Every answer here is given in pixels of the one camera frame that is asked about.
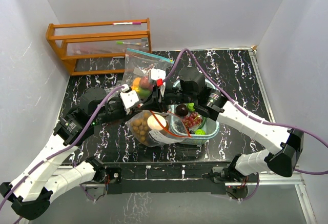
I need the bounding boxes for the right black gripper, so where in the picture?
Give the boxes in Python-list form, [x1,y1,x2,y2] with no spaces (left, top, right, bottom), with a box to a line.
[140,86,196,113]

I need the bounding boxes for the green yellow mango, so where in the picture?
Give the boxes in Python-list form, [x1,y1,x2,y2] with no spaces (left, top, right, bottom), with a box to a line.
[132,77,151,99]

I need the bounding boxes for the white round bun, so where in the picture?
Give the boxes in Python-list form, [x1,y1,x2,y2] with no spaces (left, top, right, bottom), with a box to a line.
[147,114,169,131]

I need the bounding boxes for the orange-zipper clear bag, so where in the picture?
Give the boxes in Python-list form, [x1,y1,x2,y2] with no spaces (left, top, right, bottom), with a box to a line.
[127,110,191,147]

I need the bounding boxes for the longan bunch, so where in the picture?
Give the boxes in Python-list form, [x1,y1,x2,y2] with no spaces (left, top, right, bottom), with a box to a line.
[131,112,150,146]

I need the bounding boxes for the blue-zipper clear bag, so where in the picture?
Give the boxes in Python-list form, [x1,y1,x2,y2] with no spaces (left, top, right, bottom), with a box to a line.
[121,48,173,88]

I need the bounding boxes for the light blue plastic basket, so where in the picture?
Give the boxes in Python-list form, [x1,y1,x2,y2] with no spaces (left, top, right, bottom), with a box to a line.
[169,78,220,145]

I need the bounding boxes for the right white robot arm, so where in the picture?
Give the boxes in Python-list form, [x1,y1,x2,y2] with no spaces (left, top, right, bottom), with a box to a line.
[139,68,304,181]

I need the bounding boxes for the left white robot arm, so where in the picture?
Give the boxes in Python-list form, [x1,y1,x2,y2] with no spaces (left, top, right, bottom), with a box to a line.
[1,85,140,220]

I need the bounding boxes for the dark grape bunch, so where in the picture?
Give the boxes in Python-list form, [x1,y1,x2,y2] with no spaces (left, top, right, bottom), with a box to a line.
[172,121,187,134]

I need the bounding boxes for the red grape bunch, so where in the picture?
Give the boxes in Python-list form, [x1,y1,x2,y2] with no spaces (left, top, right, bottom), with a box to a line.
[182,112,202,128]

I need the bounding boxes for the green cucumber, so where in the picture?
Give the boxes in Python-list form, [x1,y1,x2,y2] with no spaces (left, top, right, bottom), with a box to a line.
[198,117,207,129]

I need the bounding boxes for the green lime fruit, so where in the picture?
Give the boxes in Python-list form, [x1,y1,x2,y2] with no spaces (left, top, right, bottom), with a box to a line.
[194,129,207,135]

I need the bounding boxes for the green marker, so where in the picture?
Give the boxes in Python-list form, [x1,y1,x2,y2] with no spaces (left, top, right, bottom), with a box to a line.
[116,41,141,46]

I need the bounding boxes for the orange wooden shelf rack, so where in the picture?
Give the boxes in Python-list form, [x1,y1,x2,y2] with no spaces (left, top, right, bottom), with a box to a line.
[46,18,152,76]

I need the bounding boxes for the pink white marker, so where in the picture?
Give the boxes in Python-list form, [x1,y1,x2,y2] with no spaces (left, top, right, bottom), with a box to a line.
[112,22,142,26]

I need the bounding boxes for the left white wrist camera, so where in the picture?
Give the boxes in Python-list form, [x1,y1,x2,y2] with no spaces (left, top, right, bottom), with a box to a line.
[119,84,141,114]

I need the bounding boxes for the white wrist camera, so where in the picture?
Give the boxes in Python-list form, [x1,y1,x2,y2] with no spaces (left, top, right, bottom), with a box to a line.
[119,84,141,114]
[150,68,166,97]

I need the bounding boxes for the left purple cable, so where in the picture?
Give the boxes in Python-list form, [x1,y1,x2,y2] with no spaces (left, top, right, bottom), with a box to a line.
[0,85,130,224]

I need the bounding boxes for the purple cable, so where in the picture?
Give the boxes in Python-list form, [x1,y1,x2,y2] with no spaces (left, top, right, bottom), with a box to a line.
[162,48,328,201]
[0,85,130,224]

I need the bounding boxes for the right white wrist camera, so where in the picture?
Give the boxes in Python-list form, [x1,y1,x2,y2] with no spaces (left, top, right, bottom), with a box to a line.
[150,68,166,97]

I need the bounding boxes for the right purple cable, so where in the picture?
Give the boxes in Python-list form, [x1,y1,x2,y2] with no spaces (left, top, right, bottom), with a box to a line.
[162,48,328,201]

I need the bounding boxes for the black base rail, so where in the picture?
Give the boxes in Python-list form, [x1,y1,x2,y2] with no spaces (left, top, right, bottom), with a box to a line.
[102,161,249,195]

